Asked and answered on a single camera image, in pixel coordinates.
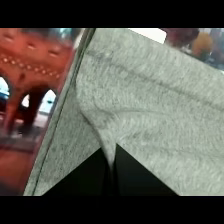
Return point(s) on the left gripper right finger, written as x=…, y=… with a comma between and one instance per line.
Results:
x=136, y=176

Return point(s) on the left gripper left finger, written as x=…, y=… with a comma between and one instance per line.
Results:
x=90, y=178

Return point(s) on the grey garment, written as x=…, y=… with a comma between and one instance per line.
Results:
x=150, y=100

